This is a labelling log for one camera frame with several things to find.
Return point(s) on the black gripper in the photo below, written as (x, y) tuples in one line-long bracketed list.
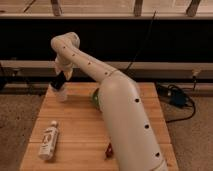
[(58, 81)]

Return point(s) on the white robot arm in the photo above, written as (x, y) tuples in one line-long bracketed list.
[(132, 138)]

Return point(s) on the white ceramic cup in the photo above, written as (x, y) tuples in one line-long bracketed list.
[(60, 94)]

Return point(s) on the red eraser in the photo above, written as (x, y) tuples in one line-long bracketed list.
[(109, 152)]

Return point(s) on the green round object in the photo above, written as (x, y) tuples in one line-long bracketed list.
[(95, 99)]

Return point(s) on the white plastic bottle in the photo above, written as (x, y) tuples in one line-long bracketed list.
[(49, 140)]

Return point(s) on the black power adapter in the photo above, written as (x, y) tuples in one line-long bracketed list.
[(175, 95)]

